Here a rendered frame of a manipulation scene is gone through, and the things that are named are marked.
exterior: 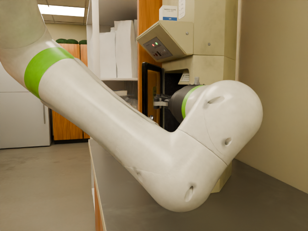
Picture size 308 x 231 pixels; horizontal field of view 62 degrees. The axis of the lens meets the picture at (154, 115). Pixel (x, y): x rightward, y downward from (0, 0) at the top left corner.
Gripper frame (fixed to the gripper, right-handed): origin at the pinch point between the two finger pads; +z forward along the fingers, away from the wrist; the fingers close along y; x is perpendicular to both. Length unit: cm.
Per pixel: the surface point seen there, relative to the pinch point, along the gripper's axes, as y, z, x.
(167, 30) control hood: -2.9, 4.5, -20.8
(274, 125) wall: -55, 16, 12
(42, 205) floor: 64, 217, 129
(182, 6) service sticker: -11.4, 13.8, -31.1
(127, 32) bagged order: -14, 131, -43
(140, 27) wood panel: -3, 42, -29
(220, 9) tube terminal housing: -20.8, 4.5, -28.5
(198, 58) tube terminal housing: -13.6, 4.4, -12.7
